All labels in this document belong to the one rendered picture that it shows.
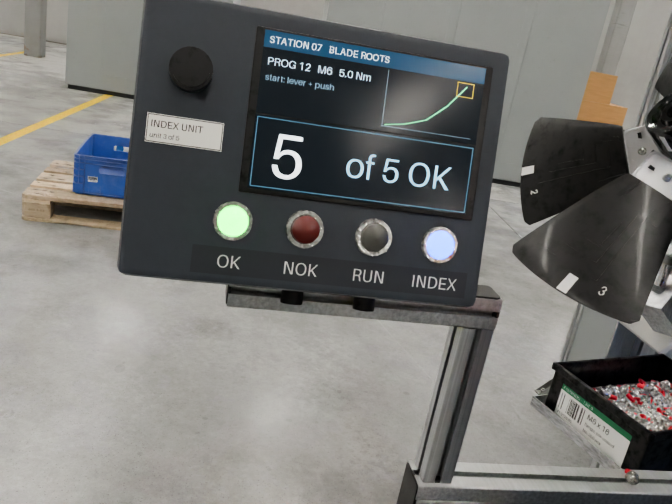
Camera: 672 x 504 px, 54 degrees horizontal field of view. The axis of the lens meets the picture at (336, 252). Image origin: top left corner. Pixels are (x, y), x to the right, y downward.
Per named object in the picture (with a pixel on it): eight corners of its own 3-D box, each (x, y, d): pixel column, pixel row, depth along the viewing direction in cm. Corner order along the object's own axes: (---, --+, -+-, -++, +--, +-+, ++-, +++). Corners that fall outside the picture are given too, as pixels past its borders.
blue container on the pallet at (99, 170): (156, 175, 423) (159, 141, 416) (148, 202, 367) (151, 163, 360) (89, 167, 414) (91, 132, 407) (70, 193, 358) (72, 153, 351)
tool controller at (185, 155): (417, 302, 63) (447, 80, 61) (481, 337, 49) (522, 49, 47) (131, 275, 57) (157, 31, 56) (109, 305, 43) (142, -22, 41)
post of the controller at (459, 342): (442, 464, 67) (490, 285, 60) (451, 484, 64) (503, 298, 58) (413, 463, 66) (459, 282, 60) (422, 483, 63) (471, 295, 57)
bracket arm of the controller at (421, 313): (483, 316, 61) (491, 286, 60) (495, 330, 59) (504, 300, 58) (225, 292, 56) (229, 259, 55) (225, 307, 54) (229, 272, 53)
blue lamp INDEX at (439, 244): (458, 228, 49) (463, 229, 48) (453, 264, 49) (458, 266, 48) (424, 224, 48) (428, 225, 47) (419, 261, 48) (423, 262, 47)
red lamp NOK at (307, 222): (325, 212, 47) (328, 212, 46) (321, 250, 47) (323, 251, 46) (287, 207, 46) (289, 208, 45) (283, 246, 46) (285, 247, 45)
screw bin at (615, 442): (647, 393, 101) (662, 352, 99) (750, 463, 87) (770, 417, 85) (538, 406, 91) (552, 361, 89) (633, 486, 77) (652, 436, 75)
